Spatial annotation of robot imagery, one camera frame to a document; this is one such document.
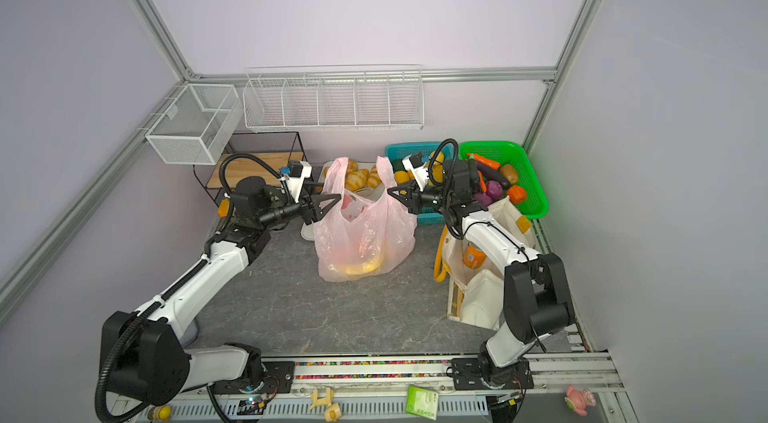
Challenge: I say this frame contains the pink plastic grocery bag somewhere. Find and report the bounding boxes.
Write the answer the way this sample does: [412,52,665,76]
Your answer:
[312,157,417,282]

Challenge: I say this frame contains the white wire wall basket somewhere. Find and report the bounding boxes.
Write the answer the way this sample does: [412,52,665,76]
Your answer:
[242,65,425,132]

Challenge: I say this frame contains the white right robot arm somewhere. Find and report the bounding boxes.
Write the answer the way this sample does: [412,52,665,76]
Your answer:
[387,139,576,389]

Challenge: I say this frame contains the teal plastic basket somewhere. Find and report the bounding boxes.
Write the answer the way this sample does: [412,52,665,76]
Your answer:
[385,142,444,225]

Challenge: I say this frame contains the white bread tray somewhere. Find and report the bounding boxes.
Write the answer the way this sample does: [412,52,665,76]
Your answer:
[300,159,385,242]

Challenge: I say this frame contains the green card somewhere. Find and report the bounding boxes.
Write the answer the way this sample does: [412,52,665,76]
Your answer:
[405,386,439,420]

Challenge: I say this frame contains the pink toy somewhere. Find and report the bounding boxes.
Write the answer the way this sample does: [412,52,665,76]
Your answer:
[564,385,597,417]

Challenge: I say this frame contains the orange soda can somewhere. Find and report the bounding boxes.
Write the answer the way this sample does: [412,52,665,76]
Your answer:
[462,245,487,270]

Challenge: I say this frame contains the small purple onion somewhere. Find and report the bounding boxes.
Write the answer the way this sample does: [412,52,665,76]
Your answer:
[485,180,505,202]

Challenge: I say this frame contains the green plastic basket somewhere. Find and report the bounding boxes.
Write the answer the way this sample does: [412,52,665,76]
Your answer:
[460,141,549,220]

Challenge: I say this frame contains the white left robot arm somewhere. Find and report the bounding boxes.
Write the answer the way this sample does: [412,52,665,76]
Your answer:
[94,153,343,422]

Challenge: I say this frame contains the long dark eggplant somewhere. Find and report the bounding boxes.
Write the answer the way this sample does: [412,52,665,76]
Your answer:
[476,161,512,191]

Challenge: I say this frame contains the orange carrot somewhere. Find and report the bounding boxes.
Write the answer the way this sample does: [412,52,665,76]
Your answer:
[467,153,501,171]

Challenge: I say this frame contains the black wire shelf rack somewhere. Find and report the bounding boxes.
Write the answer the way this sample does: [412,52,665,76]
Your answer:
[192,131,307,207]

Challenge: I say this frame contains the yellow banana bunch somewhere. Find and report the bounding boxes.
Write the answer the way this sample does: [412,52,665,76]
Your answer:
[345,258,383,277]

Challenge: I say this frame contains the brown potato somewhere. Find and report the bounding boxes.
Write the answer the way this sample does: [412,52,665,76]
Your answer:
[499,164,519,185]

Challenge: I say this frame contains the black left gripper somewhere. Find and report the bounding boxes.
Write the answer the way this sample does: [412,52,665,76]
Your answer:
[258,181,340,229]

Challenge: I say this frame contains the white mesh box basket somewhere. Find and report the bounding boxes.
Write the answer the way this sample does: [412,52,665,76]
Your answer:
[145,84,244,166]

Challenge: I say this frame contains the white canvas tote bag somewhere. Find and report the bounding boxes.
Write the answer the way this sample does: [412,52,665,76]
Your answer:
[433,198,537,331]

